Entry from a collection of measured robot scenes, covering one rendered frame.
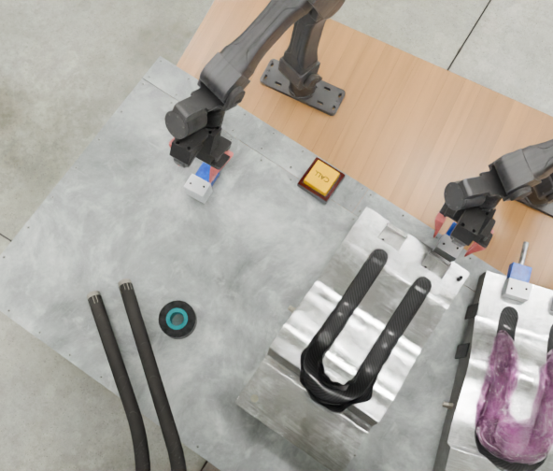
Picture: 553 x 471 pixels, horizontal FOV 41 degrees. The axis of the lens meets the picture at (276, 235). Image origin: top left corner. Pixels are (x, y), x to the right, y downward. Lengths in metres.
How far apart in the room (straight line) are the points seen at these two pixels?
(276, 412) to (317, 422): 0.08
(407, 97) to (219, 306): 0.67
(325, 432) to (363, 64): 0.87
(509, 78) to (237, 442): 1.75
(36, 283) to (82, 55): 1.29
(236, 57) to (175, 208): 0.45
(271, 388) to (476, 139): 0.76
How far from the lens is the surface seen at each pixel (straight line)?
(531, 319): 1.68
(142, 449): 1.56
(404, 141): 1.78
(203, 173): 1.69
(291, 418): 1.56
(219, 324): 1.64
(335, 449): 1.57
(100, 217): 1.74
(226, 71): 1.41
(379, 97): 1.82
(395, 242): 1.63
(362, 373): 1.52
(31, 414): 2.54
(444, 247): 1.66
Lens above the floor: 2.42
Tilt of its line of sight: 75 degrees down
